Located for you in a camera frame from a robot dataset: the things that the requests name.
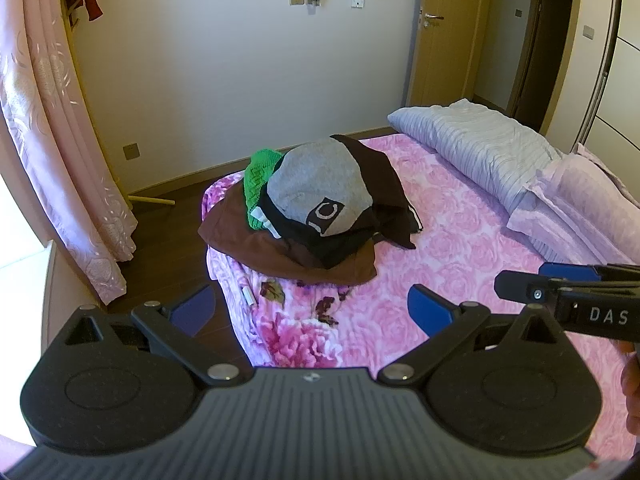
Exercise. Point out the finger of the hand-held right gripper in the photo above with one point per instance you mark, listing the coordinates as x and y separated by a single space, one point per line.
570 271
520 287

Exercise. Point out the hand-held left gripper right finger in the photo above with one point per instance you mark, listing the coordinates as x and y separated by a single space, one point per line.
430 310

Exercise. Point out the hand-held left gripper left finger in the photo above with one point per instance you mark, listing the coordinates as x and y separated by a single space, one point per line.
192 307

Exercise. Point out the grey and black sweater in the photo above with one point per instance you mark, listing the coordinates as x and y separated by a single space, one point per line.
320 175

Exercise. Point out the person's right hand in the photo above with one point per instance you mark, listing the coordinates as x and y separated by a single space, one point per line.
634 390

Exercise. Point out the small white tube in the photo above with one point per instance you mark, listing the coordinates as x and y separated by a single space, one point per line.
248 296

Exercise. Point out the pink floral blanket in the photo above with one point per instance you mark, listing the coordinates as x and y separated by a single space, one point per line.
450 240

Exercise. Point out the brown garment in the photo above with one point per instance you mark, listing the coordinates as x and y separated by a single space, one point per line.
235 240

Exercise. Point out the black garment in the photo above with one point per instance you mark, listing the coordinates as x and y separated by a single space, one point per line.
340 252

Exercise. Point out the white furniture panel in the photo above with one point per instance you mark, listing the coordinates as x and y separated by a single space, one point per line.
57 285

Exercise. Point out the green garment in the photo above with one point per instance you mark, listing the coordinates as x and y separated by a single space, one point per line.
257 180

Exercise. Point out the striped lilac duvet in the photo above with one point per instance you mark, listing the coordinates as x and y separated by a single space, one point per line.
475 145

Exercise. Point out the cream wardrobe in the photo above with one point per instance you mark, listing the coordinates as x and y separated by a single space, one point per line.
610 70

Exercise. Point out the pink patterned curtain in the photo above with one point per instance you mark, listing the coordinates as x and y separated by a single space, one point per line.
55 135

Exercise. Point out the wooden door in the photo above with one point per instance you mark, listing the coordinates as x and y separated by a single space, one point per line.
455 40

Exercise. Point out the beige wall outlet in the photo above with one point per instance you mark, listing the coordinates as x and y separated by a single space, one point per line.
131 150

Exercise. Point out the grey wall switch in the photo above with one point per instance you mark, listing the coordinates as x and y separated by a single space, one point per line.
589 31

